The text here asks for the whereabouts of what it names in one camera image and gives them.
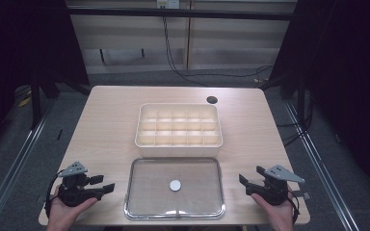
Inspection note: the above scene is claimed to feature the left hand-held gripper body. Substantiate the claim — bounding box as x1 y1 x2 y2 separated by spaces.
57 161 94 208

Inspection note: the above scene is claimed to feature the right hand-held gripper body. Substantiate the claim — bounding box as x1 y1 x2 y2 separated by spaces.
246 164 306 207

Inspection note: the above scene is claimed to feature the clear plastic lid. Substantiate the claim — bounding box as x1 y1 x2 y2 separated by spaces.
123 156 226 221

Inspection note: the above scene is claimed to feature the person's right hand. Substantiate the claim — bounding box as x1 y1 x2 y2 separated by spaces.
250 190 296 231

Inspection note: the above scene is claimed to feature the person's left hand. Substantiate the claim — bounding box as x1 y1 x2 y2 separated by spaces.
45 185 99 231

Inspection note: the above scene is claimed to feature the white compartment storage box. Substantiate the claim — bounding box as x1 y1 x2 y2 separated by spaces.
134 102 225 159

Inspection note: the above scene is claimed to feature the black curtain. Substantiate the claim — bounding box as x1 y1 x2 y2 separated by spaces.
268 0 370 203
0 0 91 152

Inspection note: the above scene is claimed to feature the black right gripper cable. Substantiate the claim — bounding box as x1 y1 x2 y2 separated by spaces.
287 188 301 225

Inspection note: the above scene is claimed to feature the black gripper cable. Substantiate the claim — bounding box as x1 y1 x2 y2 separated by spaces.
287 188 301 225
43 168 66 219

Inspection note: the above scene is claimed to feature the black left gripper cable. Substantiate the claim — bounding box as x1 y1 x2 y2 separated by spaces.
43 168 66 219

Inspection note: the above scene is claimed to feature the grey strap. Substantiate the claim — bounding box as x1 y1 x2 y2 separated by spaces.
290 190 312 199

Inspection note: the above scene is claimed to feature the metal floor rail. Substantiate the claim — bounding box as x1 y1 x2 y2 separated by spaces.
0 100 56 231
283 99 362 231

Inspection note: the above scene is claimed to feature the black cable bundle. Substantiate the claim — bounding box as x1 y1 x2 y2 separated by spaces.
276 99 314 148

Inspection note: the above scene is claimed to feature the black floor cable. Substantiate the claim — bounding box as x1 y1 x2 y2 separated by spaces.
186 64 275 85

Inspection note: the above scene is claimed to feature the yellow floor cable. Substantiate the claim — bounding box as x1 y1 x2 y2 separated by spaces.
14 86 33 108

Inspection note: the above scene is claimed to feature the black hanging wall cable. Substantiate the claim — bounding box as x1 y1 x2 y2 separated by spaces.
162 14 208 88

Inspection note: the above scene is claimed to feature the black horizontal frame bar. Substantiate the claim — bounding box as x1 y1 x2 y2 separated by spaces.
66 7 298 21

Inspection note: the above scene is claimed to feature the white wall power outlet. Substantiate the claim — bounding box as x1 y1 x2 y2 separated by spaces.
155 0 181 10

